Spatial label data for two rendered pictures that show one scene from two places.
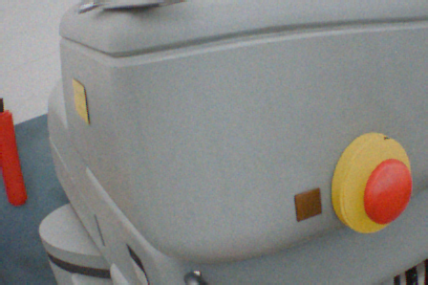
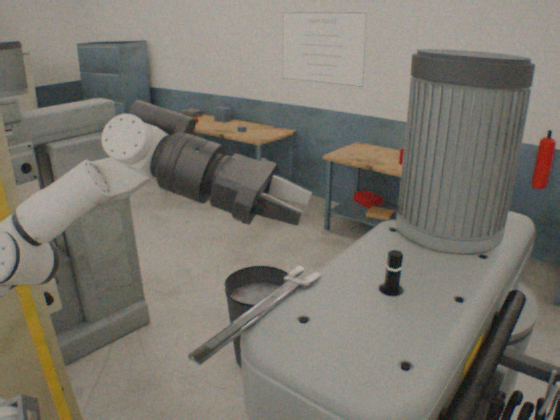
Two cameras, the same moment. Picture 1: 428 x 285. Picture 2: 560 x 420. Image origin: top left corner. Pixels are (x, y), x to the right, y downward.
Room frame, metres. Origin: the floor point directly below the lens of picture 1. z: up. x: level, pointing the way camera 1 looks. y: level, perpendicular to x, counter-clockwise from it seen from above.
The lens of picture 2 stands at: (0.35, -0.36, 2.25)
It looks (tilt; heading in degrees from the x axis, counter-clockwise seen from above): 24 degrees down; 51
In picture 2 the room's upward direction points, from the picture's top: straight up
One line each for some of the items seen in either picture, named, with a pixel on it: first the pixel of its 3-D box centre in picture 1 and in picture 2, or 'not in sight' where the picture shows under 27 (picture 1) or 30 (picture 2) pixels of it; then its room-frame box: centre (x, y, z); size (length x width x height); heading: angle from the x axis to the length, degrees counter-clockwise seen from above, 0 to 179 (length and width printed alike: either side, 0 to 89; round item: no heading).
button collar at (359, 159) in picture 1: (374, 184); not in sight; (0.58, -0.09, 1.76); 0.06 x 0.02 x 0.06; 103
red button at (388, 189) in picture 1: (386, 190); not in sight; (0.56, -0.10, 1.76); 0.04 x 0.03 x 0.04; 103
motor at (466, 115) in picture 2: not in sight; (461, 146); (1.05, 0.02, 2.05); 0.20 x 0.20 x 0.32
